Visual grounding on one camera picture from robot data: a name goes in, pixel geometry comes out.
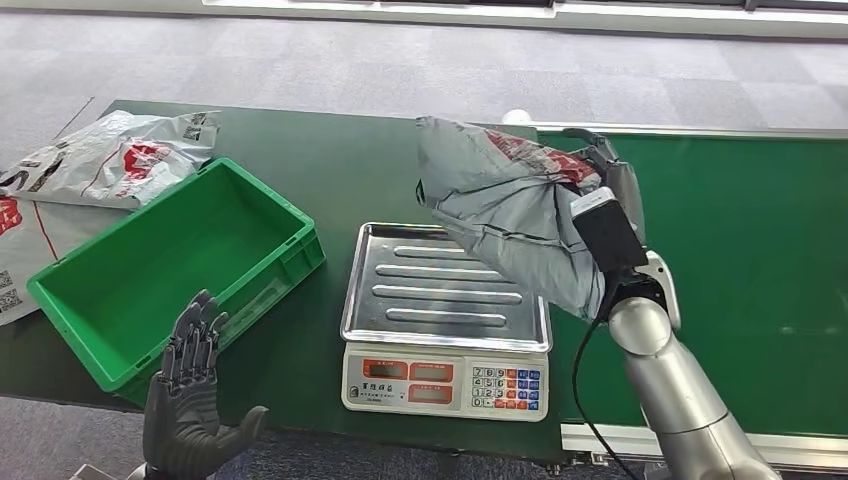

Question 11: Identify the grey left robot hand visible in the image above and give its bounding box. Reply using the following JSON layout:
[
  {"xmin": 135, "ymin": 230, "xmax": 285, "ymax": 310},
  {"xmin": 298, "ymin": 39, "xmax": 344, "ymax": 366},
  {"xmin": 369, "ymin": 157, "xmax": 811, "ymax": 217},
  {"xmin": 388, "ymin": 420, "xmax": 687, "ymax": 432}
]
[{"xmin": 142, "ymin": 289, "xmax": 270, "ymax": 480}]

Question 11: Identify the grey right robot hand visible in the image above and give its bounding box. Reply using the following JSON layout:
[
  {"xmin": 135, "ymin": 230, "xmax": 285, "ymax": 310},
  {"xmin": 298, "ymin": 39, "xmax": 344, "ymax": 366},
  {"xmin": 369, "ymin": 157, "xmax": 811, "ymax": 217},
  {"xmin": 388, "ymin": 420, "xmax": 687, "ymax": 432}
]
[{"xmin": 563, "ymin": 127, "xmax": 648, "ymax": 245}]

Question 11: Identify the grey courier package red print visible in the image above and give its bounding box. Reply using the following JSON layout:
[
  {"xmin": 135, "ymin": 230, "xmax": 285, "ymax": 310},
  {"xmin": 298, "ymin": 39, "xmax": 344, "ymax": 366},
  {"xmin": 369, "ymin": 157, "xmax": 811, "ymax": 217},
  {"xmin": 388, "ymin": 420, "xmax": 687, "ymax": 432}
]
[{"xmin": 415, "ymin": 115, "xmax": 608, "ymax": 323}]

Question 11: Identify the green plastic crate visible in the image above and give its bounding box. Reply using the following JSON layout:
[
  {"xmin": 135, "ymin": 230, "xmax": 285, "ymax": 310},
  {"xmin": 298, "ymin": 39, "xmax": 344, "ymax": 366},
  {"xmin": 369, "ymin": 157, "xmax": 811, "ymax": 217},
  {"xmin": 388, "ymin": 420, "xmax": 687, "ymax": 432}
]
[{"xmin": 26, "ymin": 156, "xmax": 327, "ymax": 409}]

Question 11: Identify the white electronic scale steel tray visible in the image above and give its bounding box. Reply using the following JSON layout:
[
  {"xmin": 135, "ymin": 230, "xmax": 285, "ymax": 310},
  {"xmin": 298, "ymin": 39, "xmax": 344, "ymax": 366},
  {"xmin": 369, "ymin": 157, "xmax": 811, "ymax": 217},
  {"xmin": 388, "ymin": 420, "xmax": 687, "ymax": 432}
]
[{"xmin": 339, "ymin": 221, "xmax": 554, "ymax": 423}]

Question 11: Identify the flat white courier bag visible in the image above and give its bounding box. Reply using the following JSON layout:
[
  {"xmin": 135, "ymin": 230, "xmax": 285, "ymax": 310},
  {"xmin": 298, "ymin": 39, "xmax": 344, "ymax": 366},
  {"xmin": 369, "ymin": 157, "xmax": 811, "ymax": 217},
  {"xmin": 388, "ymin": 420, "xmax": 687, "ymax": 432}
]
[{"xmin": 0, "ymin": 195, "xmax": 132, "ymax": 327}]

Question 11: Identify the crumpled white courier bag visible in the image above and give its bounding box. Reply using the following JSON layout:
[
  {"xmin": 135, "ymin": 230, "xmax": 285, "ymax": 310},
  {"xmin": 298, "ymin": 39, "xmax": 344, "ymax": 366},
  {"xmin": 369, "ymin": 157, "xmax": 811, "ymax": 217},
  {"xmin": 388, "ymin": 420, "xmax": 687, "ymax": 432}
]
[{"xmin": 0, "ymin": 109, "xmax": 222, "ymax": 212}]

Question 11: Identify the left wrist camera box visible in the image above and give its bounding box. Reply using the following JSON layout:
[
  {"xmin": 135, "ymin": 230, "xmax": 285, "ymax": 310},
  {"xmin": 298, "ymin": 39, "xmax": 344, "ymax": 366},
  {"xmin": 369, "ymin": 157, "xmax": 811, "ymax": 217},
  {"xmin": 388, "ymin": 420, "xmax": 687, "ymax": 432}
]
[{"xmin": 69, "ymin": 463, "xmax": 148, "ymax": 480}]

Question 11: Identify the green conveyor belt aluminium frame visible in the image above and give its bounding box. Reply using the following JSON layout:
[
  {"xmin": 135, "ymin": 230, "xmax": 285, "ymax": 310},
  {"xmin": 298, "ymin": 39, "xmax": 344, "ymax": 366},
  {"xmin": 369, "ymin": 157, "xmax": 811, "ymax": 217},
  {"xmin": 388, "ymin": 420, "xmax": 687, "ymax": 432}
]
[{"xmin": 533, "ymin": 122, "xmax": 848, "ymax": 473}]

